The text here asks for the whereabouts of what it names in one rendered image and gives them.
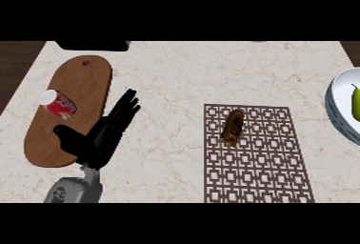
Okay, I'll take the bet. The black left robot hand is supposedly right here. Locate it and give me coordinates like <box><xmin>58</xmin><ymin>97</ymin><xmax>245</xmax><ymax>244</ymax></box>
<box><xmin>52</xmin><ymin>89</ymin><xmax>142</xmax><ymax>171</ymax></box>

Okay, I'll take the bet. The brown pear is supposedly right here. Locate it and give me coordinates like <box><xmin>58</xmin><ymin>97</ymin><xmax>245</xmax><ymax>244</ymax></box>
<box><xmin>220</xmin><ymin>109</ymin><xmax>246</xmax><ymax>148</ymax></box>

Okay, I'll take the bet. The brown patterned placemat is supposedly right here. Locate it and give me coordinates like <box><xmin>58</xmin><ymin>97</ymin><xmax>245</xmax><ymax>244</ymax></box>
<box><xmin>202</xmin><ymin>103</ymin><xmax>316</xmax><ymax>204</ymax></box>

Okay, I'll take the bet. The white bowl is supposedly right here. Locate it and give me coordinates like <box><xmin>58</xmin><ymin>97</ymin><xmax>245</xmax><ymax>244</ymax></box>
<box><xmin>325</xmin><ymin>67</ymin><xmax>360</xmax><ymax>147</ymax></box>

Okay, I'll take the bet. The green pear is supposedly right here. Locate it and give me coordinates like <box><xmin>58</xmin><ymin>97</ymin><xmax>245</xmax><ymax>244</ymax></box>
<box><xmin>350</xmin><ymin>83</ymin><xmax>360</xmax><ymax>123</ymax></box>

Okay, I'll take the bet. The brown wooden cutting board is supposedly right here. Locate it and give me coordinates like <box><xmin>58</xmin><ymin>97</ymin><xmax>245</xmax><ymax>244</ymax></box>
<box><xmin>22</xmin><ymin>54</ymin><xmax>114</xmax><ymax>169</ymax></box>

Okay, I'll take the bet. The red soda can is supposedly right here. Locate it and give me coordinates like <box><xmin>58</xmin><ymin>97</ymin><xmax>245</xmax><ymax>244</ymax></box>
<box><xmin>38</xmin><ymin>89</ymin><xmax>78</xmax><ymax>120</ymax></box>

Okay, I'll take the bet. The black appliance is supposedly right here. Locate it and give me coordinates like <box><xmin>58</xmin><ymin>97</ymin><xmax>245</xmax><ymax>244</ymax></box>
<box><xmin>53</xmin><ymin>40</ymin><xmax>133</xmax><ymax>52</ymax></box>

